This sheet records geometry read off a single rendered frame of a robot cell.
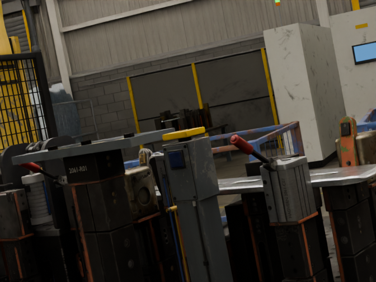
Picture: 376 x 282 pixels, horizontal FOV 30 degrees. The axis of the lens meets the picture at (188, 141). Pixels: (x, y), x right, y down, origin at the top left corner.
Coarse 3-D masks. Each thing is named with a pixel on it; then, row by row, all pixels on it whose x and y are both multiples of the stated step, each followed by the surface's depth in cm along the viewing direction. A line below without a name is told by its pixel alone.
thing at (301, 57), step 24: (288, 48) 960; (312, 48) 1012; (288, 72) 964; (312, 72) 986; (336, 72) 1157; (288, 96) 968; (312, 96) 962; (336, 96) 1124; (288, 120) 972; (312, 120) 960; (336, 120) 1093; (288, 144) 977; (312, 144) 964; (312, 168) 969
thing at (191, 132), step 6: (174, 132) 133; (180, 132) 130; (186, 132) 129; (192, 132) 131; (198, 132) 132; (204, 132) 134; (168, 138) 132; (174, 138) 131; (180, 138) 132; (186, 138) 132
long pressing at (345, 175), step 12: (336, 168) 159; (348, 168) 156; (360, 168) 152; (372, 168) 148; (228, 180) 176; (240, 180) 172; (252, 180) 168; (312, 180) 146; (324, 180) 144; (336, 180) 142; (348, 180) 141; (360, 180) 141; (156, 192) 180; (228, 192) 159; (240, 192) 157; (252, 192) 155
